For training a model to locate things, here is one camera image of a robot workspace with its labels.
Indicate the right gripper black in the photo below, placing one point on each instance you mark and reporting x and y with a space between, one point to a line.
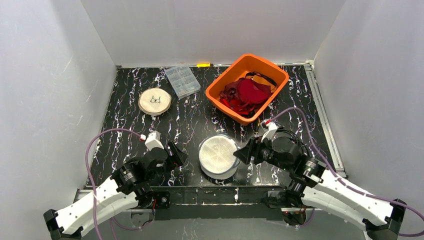
253 151

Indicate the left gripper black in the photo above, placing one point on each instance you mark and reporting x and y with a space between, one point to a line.
173 155

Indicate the grey-trim mesh laundry bag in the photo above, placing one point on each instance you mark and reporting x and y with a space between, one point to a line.
216 156

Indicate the crimson red bra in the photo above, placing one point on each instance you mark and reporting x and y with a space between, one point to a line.
252 92

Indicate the dark maroon bra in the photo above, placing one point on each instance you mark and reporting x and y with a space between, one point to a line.
230 90

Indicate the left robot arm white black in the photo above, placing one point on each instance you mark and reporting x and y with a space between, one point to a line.
127 187

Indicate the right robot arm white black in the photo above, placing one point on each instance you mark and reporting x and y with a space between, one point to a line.
313 185

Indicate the black yellow screwdriver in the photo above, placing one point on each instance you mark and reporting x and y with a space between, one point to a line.
257 124

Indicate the clear plastic compartment box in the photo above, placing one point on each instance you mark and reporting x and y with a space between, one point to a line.
182 80

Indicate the orange plastic bin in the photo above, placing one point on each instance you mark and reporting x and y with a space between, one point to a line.
253 67

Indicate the yellow marker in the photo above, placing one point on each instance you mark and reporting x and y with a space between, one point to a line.
204 65

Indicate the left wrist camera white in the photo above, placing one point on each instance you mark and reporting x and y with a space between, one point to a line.
153 140

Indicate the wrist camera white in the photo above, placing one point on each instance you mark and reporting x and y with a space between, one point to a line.
269 131
153 140

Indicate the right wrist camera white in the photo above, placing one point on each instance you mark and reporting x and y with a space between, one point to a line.
269 131

